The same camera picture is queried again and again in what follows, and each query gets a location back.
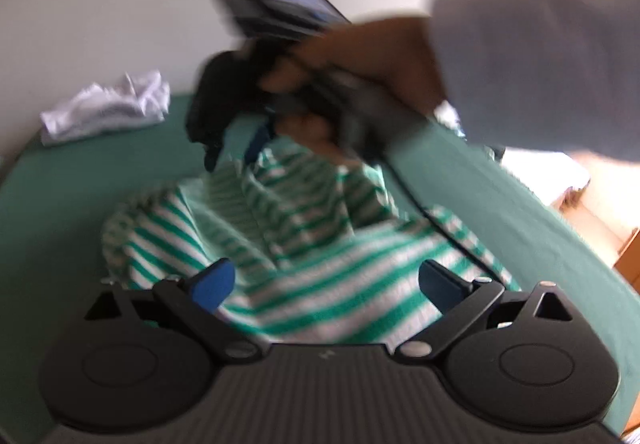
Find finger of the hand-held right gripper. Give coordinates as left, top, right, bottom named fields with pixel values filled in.
left=244, top=121, right=277, bottom=166
left=202, top=143, right=224, bottom=173

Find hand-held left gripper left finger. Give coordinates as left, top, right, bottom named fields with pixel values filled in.
left=85, top=258, right=271, bottom=365

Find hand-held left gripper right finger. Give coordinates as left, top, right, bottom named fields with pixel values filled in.
left=397, top=260, right=576, bottom=365

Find green white striped shirt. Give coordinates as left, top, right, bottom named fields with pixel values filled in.
left=100, top=144, right=521, bottom=346

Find white clothes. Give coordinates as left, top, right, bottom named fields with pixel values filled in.
left=40, top=69, right=171, bottom=147

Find person's right hand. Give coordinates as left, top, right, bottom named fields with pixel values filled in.
left=259, top=17, right=450, bottom=167

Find white desk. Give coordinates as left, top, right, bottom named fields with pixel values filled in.
left=500, top=149, right=591, bottom=211

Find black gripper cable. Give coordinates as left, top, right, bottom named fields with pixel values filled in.
left=380, top=154, right=507, bottom=286

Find wooden bed frame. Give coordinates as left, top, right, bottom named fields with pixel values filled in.
left=615, top=229, right=640, bottom=295

